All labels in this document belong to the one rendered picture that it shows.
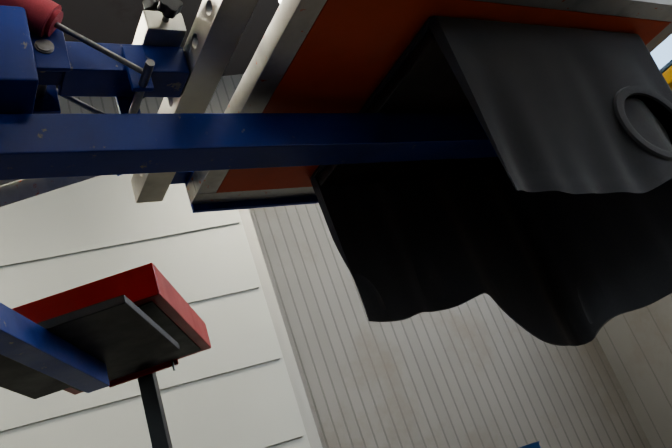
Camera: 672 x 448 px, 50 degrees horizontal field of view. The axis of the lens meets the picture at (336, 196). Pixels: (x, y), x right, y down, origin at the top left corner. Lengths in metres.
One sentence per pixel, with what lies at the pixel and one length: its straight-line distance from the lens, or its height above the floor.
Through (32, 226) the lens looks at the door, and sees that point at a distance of 4.53.
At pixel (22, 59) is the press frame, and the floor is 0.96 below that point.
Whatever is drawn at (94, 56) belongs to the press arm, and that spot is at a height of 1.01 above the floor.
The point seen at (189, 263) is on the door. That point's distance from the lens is 4.41.
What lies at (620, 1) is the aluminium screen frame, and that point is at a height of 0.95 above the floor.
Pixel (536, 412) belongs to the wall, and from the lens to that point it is 4.79.
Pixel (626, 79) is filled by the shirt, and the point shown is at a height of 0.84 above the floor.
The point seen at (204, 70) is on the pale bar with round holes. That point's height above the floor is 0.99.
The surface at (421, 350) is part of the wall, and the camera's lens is 4.58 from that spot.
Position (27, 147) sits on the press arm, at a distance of 0.94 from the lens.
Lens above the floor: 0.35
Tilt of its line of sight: 24 degrees up
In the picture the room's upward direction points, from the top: 20 degrees counter-clockwise
